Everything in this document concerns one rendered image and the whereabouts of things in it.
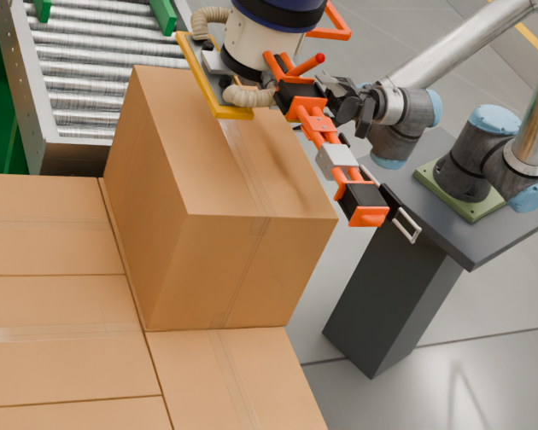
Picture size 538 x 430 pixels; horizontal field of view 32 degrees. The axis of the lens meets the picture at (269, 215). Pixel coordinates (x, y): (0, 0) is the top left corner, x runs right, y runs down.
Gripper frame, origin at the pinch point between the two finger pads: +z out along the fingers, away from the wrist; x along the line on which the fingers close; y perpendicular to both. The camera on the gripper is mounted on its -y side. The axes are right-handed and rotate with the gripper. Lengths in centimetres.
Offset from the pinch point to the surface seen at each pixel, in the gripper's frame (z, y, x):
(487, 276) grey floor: -162, 61, -124
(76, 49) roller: 12, 122, -69
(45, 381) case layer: 49, -17, -69
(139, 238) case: 20, 17, -58
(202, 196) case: 15.0, 2.4, -29.5
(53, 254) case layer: 39, 24, -70
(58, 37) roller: 17, 130, -69
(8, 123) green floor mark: 23, 151, -124
